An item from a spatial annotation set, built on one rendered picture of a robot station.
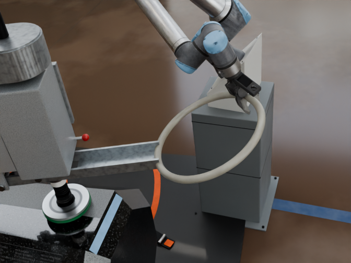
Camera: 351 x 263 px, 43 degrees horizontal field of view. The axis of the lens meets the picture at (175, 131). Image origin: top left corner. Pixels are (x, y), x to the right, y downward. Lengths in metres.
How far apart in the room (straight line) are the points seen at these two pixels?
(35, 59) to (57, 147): 0.35
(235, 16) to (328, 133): 1.66
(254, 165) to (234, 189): 0.26
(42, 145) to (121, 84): 2.83
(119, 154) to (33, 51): 0.62
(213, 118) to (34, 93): 1.19
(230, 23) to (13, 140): 1.25
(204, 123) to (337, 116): 1.65
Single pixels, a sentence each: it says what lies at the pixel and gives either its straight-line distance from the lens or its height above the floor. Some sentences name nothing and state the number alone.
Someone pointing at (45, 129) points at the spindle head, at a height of 1.40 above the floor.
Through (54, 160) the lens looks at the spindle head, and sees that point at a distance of 1.78.
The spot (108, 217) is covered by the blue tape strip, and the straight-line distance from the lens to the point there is 2.07.
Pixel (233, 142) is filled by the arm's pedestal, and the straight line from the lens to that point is 2.57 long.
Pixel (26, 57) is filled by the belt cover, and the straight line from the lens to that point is 1.56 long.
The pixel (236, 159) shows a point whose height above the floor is 1.26.
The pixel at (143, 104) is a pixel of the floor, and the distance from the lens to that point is 4.16.
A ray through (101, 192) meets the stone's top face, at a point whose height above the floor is 0.85.
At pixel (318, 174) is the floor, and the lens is 3.39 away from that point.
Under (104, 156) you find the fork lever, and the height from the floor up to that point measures 1.10.
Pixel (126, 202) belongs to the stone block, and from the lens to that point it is 2.16.
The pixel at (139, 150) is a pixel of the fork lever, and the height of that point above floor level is 1.12.
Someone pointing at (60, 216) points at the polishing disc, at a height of 0.91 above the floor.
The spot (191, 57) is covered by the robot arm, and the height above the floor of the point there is 1.45.
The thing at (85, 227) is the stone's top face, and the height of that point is 0.85.
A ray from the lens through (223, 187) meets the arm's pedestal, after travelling 2.86.
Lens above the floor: 2.35
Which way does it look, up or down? 39 degrees down
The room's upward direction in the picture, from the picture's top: 8 degrees counter-clockwise
